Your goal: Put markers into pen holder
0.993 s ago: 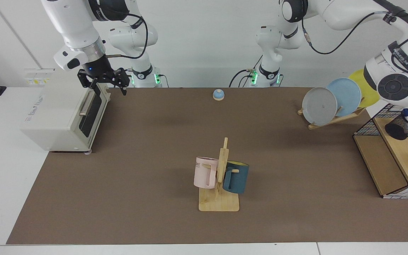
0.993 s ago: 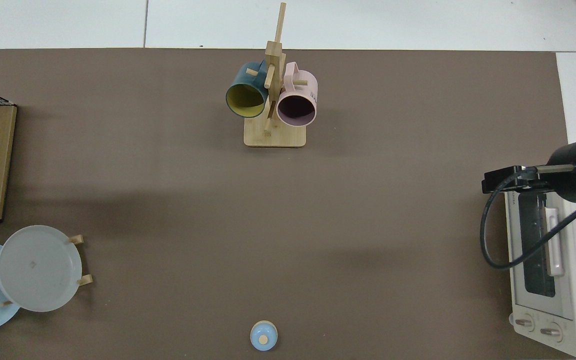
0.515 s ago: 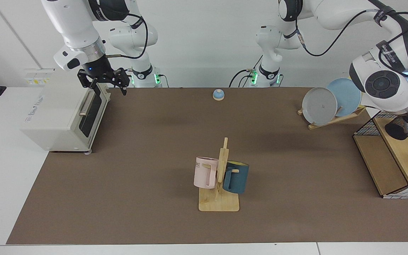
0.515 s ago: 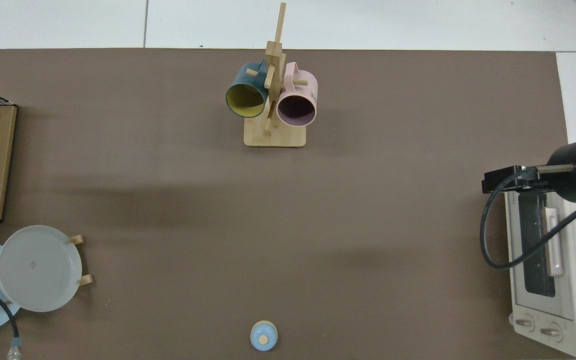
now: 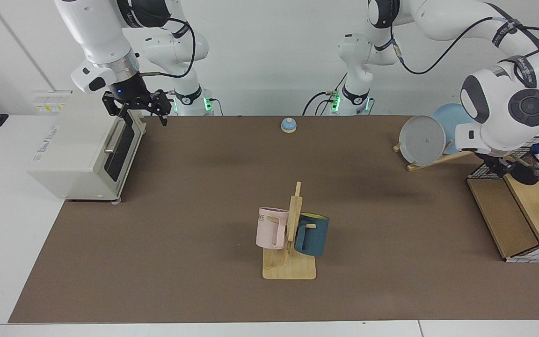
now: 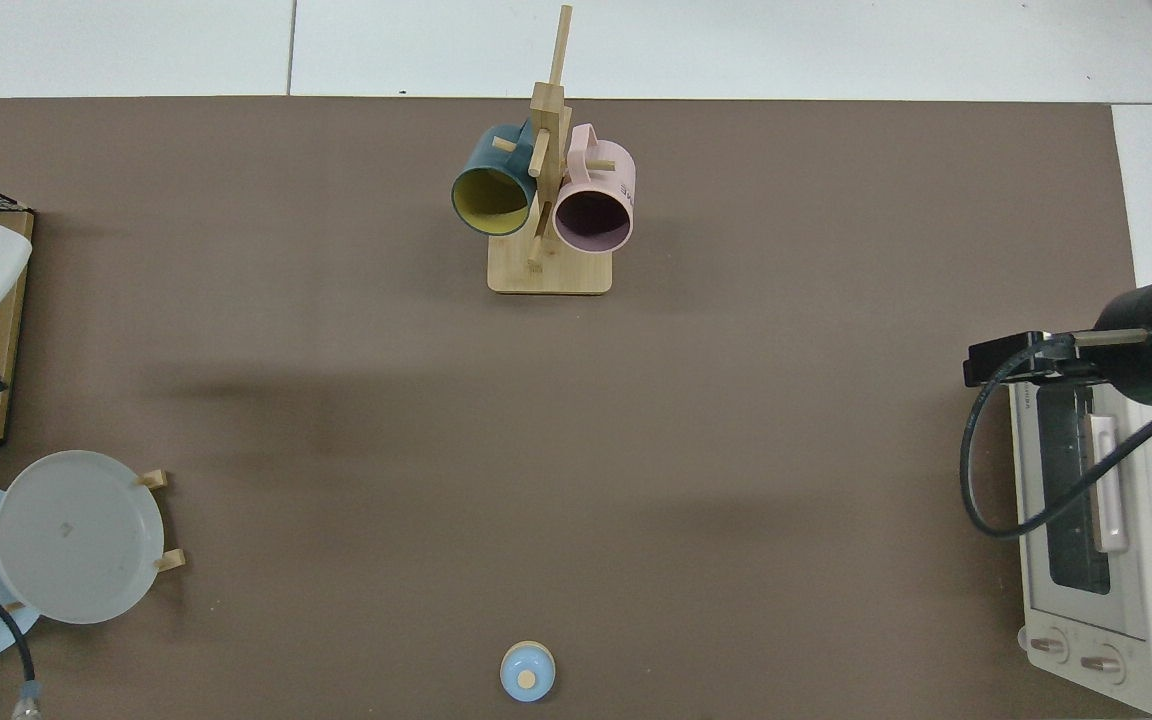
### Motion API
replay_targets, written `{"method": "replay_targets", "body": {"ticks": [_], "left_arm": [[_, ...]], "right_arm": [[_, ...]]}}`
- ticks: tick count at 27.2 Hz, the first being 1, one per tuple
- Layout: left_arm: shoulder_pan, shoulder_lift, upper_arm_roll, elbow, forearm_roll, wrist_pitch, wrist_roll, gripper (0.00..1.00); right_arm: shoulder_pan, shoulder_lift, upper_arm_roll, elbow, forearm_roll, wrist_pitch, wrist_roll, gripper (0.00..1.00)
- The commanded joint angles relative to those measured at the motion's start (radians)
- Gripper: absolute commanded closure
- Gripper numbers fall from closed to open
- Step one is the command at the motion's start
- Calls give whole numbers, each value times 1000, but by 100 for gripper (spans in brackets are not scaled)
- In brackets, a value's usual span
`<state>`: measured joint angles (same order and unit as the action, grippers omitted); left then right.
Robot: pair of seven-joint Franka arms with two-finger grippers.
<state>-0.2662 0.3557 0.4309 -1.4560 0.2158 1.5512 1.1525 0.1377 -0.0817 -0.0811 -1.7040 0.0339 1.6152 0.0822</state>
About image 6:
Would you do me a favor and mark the brown table cloth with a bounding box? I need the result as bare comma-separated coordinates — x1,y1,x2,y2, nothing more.
0,96,1137,720

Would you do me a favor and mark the wooden plate rack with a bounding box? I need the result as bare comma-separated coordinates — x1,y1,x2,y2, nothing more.
0,468,187,613

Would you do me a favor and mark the pale toaster oven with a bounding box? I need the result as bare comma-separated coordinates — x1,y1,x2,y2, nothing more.
1008,378,1152,717

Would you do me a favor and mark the teal cup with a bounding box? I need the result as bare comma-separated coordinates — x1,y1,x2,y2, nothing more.
451,122,540,238

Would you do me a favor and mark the pink cup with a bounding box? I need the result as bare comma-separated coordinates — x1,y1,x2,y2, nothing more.
552,123,636,255

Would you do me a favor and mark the small blue round bell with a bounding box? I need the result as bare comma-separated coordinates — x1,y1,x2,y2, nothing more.
500,641,557,703

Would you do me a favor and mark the grey plate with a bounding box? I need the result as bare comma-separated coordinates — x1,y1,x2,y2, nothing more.
0,450,165,626

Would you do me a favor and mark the wooden cup stand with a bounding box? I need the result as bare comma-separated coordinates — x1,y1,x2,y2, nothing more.
487,5,614,296

